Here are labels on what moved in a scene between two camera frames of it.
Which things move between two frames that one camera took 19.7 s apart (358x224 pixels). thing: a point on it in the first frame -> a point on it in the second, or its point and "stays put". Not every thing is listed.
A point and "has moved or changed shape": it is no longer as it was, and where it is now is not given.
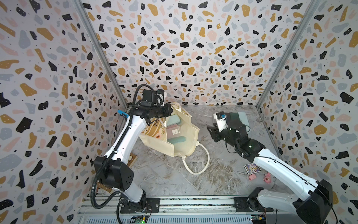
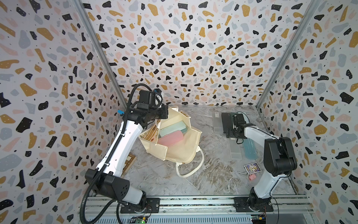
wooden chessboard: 131,159 stays put
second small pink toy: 252,177 stays put
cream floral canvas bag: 175,135 has moved or changed shape
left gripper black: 168,107 stays put
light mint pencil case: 243,118 stays put
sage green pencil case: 173,119 -> 180,126
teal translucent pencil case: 176,140 has moved or changed shape
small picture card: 251,168 stays put
